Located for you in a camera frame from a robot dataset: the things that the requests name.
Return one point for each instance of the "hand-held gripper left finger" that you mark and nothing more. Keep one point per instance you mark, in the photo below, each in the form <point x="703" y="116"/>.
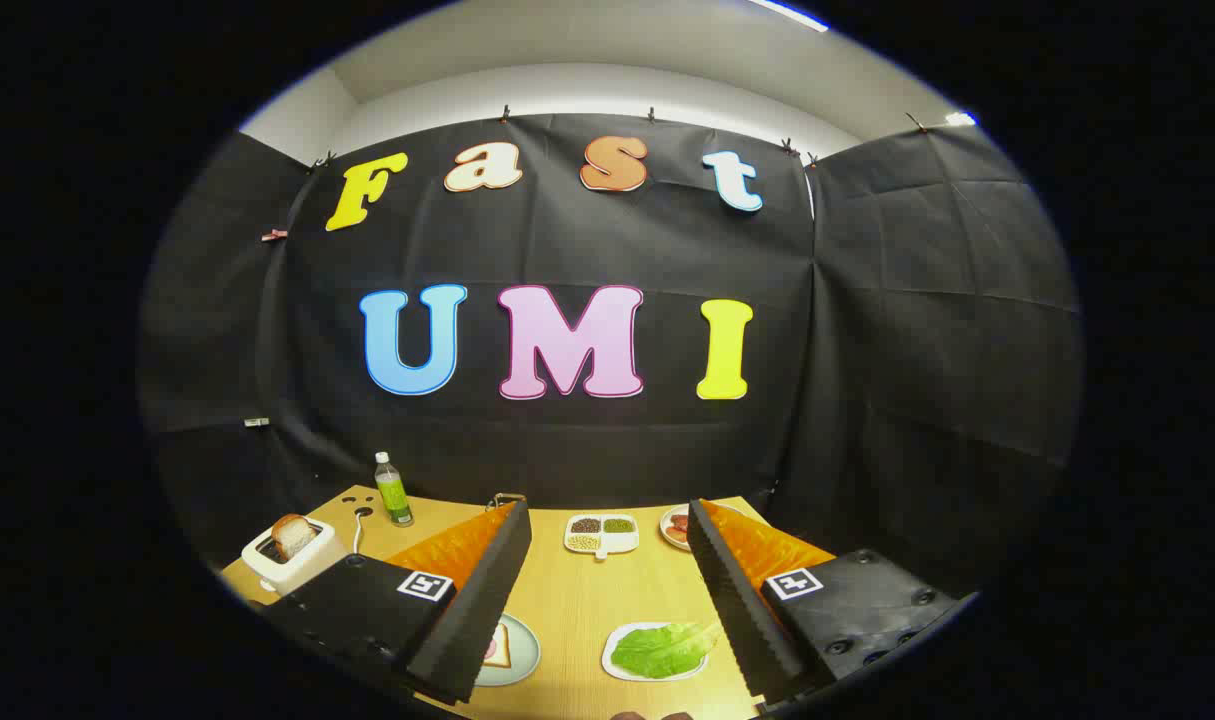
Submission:
<point x="487" y="600"/>

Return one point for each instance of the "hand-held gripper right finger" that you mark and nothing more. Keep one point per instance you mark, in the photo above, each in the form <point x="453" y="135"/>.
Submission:
<point x="732" y="600"/>

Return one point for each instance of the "green lettuce leaf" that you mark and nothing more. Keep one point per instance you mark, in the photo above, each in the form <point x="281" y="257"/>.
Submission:
<point x="657" y="650"/>

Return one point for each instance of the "toasted bread slice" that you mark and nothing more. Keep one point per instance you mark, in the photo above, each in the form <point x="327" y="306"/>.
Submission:
<point x="292" y="537"/>

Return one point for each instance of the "white bread slice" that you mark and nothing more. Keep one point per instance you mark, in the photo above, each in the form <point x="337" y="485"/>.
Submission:
<point x="500" y="648"/>

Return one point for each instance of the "pale green round plate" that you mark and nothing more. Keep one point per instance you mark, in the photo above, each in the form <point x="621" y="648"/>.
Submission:
<point x="524" y="650"/>

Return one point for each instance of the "brown meat slice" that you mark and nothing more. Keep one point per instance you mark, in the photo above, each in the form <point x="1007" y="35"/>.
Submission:
<point x="680" y="527"/>

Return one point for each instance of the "round white plate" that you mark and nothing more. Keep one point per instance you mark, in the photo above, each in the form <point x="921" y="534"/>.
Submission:
<point x="665" y="530"/>

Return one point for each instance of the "metal utensil holder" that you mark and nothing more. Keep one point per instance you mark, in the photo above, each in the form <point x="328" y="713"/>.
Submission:
<point x="489" y="501"/>

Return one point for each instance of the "white leaf-shaped plate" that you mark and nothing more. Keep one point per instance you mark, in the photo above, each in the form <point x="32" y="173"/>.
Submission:
<point x="625" y="629"/>

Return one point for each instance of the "pile of pale soybeans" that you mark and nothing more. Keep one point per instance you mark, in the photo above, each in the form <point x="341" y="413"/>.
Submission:
<point x="583" y="543"/>

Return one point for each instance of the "pile of brown beans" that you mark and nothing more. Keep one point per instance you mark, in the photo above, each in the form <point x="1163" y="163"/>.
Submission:
<point x="585" y="525"/>

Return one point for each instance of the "divided white dish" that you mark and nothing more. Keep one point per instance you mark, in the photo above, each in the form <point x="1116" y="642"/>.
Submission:
<point x="622" y="543"/>

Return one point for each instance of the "pile of green beans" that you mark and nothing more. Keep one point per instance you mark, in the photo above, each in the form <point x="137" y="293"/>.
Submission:
<point x="619" y="525"/>

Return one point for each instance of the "green drink bottle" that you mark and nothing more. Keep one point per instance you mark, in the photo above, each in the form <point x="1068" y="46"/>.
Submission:
<point x="394" y="497"/>

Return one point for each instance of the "black backdrop cloth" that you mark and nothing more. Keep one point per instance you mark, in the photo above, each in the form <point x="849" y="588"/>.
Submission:
<point x="567" y="450"/>

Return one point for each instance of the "white toaster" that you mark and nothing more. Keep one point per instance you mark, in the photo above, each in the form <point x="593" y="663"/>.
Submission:
<point x="302" y="572"/>

